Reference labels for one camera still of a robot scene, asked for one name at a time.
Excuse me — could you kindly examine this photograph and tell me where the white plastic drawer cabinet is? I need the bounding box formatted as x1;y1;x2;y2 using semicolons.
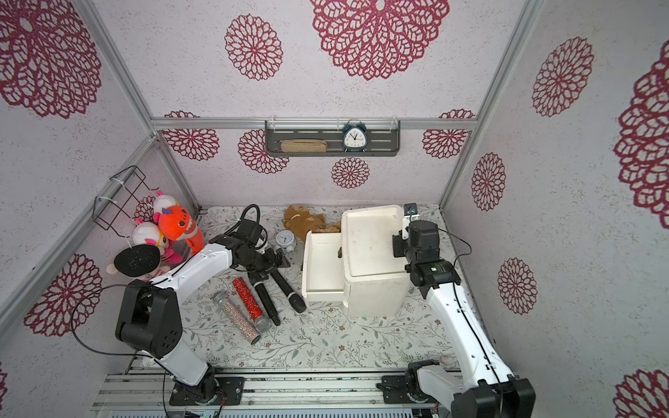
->
341;205;412;318

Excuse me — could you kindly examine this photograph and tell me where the green alarm clock on shelf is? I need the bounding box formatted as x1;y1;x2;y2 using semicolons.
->
343;123;369;153

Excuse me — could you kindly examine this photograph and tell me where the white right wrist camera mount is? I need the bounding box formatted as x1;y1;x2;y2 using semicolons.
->
402;203;420;231

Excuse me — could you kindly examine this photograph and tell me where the horizontal aluminium wall rail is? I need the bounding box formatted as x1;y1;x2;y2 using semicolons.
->
151;117;478;131

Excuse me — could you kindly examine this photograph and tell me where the rainbow rhinestone microphone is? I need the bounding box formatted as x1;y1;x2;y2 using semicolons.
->
213;291;261;345

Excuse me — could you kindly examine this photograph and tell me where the tan pouch on shelf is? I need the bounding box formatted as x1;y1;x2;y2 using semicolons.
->
280;139;328;154

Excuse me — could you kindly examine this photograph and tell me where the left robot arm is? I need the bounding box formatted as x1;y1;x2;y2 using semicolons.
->
115;226;289;388

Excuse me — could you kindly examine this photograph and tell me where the black haired doll plush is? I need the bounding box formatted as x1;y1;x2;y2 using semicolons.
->
106;244;171;280

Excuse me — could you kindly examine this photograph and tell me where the small white alarm clock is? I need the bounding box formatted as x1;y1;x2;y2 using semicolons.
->
275;230;296;253

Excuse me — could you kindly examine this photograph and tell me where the red glitter microphone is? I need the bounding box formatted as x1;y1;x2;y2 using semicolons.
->
233;277;272;334

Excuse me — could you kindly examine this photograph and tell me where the aluminium corner frame post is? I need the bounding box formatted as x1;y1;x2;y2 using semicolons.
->
439;0;545;215

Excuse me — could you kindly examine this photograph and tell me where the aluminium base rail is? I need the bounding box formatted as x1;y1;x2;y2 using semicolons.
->
91;369;531;414

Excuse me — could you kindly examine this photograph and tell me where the black microphone long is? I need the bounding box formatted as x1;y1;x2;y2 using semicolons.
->
249;275;280;327

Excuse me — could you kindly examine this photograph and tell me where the pink white plush doll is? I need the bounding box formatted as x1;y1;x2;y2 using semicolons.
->
132;192;183;265

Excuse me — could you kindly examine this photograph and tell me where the orange fish plush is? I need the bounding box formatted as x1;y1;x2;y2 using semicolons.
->
153;206;205;254

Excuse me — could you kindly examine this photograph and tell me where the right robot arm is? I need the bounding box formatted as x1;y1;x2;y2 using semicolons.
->
393;219;537;417

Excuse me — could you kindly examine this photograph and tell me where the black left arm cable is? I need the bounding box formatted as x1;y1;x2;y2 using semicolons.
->
69;203;262;359

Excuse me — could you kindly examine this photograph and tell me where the grey wall shelf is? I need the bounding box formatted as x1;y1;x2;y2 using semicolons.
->
265;127;401;157

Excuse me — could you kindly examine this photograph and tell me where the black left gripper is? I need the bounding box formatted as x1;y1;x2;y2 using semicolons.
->
239;247;292;285

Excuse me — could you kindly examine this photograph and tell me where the brown teddy bear plush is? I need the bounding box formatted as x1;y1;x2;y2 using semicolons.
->
283;205;341;242

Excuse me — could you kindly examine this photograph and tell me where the black wire wall basket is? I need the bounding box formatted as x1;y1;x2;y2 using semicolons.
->
91;165;158;238

